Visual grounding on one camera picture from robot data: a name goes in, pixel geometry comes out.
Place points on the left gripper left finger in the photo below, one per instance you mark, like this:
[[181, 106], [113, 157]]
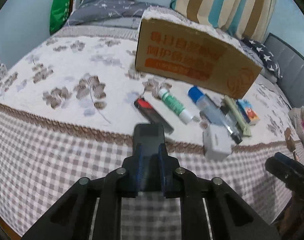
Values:
[[135, 178]]

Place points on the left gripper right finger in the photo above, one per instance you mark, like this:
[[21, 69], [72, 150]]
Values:
[[170, 185]]

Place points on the black rectangular device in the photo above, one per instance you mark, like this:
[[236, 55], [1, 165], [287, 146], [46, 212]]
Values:
[[147, 139]]

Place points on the white power adapter box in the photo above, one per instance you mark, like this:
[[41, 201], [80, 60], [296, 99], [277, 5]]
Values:
[[217, 142]]

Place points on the blue cap clear bottle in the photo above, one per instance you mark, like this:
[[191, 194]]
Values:
[[207, 107]]

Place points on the pink white plush item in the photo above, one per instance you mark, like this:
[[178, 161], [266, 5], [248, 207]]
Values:
[[296, 116]]

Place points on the white green tube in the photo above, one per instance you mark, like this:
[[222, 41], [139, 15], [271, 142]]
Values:
[[175, 106]]

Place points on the red black lighter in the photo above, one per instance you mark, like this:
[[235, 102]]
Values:
[[148, 111]]

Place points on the green tissue packet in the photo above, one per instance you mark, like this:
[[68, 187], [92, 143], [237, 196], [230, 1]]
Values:
[[231, 103]]

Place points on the black pen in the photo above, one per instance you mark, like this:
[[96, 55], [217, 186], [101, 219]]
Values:
[[237, 135]]

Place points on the blue orange cartoon carton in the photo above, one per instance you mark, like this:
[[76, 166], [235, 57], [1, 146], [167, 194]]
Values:
[[247, 111]]

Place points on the grey padded headboard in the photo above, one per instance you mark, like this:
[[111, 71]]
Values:
[[291, 64]]

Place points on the navy star pillow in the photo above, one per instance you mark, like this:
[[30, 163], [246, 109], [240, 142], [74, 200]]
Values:
[[265, 55]]

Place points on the brown cardboard box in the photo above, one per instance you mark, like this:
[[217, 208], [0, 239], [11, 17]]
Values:
[[172, 46]]

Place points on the grey blue patterned quilt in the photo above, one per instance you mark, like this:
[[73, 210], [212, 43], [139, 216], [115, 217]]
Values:
[[112, 13]]

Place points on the right striped pillow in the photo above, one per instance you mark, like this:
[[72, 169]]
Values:
[[239, 18]]

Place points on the green shopping bag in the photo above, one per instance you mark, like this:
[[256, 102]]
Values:
[[58, 15]]

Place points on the white plug on cable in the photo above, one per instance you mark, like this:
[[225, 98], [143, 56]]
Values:
[[3, 71]]

